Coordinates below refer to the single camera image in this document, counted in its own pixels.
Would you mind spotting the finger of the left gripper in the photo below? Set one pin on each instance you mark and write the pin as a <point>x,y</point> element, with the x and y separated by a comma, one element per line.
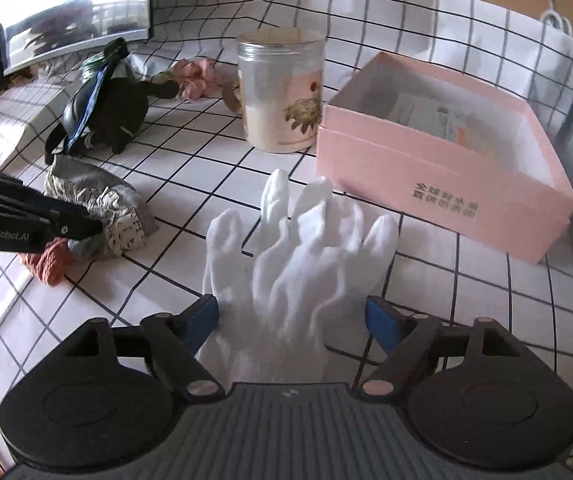
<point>66,219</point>

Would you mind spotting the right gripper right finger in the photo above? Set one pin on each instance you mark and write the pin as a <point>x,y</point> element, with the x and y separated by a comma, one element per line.
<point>412,343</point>

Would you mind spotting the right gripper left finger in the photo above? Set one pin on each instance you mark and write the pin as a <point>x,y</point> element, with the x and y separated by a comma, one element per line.
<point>174,341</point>

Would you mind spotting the orange knitted item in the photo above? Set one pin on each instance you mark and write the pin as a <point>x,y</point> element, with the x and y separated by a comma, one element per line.
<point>51,265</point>

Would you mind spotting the grey patterned cloth pouch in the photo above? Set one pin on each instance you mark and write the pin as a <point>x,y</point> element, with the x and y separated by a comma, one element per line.
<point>124,213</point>

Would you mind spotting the black blue padded cap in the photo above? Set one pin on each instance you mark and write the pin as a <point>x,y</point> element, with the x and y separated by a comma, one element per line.
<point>69,135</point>

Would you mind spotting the white cloth glove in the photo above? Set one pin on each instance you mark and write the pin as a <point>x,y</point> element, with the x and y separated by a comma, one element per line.
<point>315,262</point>

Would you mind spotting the pink fabric flower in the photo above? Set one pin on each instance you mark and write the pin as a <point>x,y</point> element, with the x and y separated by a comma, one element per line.
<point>190,79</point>

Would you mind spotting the black plush toy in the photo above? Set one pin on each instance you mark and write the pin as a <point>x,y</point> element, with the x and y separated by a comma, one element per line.
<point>121,109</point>

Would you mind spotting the green lidded tin jar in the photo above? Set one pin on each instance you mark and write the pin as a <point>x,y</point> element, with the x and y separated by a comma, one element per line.
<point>91,66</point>

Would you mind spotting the pink cardboard box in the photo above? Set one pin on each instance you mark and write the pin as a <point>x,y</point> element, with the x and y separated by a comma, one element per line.
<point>519,202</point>

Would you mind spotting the computer monitor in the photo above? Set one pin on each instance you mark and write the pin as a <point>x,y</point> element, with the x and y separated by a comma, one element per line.
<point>32,31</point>

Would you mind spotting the card inside pink box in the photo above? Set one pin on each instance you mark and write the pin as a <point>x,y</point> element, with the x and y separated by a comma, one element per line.
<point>442,120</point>

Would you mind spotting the clear jar with wooden lid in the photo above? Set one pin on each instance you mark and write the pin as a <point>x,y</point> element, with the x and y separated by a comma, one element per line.
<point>280,72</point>

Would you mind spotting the white checkered tablecloth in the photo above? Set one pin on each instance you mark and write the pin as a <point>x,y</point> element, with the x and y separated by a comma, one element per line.
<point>191,162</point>

